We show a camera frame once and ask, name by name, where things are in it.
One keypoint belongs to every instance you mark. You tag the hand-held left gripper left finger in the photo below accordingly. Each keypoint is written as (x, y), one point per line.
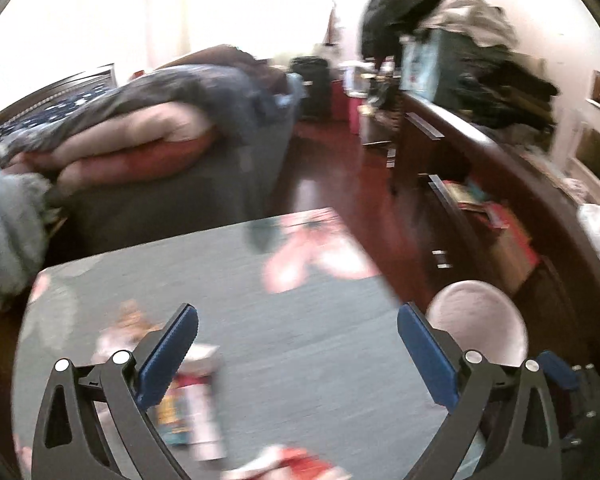
(162, 360)

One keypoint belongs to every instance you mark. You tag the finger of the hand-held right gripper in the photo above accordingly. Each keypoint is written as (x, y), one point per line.
(557, 369)

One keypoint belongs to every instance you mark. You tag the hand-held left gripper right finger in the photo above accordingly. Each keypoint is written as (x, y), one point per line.
(430, 360)

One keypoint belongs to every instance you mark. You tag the orange white wrapper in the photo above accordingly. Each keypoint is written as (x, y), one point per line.
(125, 325)

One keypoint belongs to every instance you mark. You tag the colourful snack packet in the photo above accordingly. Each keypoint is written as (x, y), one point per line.
(190, 420)

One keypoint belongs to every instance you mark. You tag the red white wrapper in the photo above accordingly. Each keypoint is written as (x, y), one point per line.
(290, 465)

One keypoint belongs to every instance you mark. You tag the grey floral tablecloth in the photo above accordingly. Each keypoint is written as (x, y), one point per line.
(305, 350)

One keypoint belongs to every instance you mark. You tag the red flat box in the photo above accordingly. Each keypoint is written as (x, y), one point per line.
(510, 225)

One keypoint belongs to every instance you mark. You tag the bed with piled blankets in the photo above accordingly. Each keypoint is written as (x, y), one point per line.
(180, 200)

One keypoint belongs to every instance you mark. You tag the dark wooden dresser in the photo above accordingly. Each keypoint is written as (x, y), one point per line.
(410, 170)

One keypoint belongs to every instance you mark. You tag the light blue fleece blanket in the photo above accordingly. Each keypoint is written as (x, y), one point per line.
(5, 230)

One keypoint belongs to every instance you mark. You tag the pink folded quilt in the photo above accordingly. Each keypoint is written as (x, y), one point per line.
(155, 130)

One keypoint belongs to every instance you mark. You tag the navy star print pillow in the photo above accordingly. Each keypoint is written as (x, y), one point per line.
(55, 110)

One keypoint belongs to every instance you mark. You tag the red container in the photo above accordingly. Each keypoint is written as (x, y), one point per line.
(341, 102)

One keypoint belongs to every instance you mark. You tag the blue patterned quilt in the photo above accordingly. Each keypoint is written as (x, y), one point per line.
(190, 85)

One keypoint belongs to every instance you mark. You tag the black folded clothes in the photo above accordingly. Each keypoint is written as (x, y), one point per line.
(505, 90)

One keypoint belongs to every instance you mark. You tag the green storage box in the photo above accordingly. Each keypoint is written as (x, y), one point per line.
(430, 70)

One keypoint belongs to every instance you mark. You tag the clear plastic container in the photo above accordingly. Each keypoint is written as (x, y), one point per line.
(355, 77)

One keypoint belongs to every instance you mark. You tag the dark wooden headboard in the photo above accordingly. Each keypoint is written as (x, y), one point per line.
(50, 85)

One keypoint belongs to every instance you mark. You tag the black suitcase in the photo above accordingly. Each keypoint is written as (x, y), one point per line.
(310, 87)

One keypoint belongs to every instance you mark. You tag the brown blanket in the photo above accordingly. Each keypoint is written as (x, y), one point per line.
(220, 55)

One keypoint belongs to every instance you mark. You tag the beige clothes pile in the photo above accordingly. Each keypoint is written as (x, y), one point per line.
(475, 15)

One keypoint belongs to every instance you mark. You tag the black hanging coats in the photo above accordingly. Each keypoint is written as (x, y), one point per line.
(380, 15)

